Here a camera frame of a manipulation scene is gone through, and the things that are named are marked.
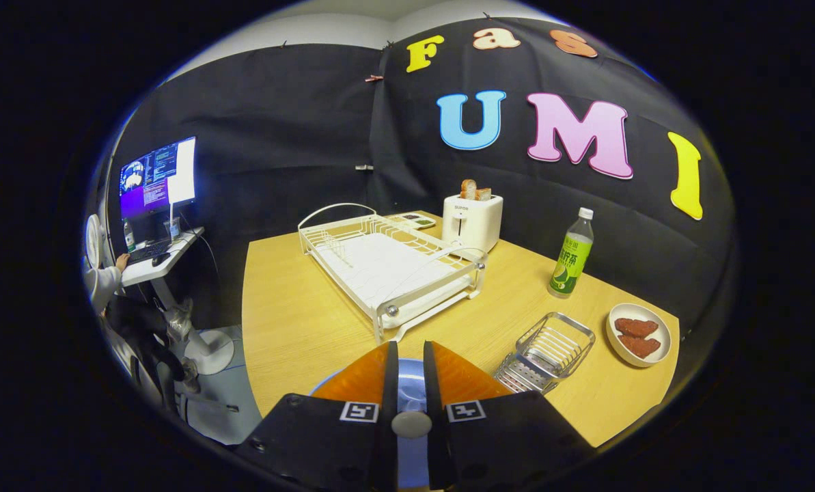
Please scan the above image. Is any metal wire basket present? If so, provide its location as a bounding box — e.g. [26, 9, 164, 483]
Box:
[494, 312, 596, 396]

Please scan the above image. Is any white compartment tray with beans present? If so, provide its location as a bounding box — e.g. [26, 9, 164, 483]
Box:
[388, 212, 437, 230]

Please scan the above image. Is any white wire dish rack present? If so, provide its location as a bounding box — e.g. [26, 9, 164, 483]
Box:
[298, 202, 488, 344]

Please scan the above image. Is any black backdrop cloth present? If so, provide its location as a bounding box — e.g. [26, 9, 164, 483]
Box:
[107, 17, 739, 356]

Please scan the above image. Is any white toaster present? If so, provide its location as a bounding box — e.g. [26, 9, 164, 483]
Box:
[441, 193, 504, 254]

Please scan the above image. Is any white standing desk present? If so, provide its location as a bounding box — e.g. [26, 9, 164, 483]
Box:
[120, 227, 236, 375]

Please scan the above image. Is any computer monitor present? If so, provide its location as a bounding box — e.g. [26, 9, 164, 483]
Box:
[119, 135, 197, 221]

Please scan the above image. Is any white fan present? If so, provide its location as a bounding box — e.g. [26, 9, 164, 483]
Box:
[83, 213, 106, 269]

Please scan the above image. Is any green label drink bottle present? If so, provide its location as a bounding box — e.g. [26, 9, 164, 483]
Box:
[547, 207, 595, 299]

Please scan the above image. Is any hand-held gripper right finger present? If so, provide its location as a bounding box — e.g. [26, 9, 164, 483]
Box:
[423, 340, 596, 491]

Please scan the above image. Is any brown meat patty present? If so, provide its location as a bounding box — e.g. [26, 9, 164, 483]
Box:
[614, 317, 660, 339]
[619, 335, 662, 359]

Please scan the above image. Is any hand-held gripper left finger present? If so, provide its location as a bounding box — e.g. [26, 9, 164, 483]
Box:
[235, 340, 401, 491]

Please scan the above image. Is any white round dish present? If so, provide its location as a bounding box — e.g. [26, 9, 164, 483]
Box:
[605, 303, 672, 369]

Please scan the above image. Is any black keyboard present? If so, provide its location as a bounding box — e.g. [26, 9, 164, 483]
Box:
[127, 239, 172, 265]

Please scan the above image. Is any blue plate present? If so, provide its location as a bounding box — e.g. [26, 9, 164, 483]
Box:
[309, 357, 428, 490]

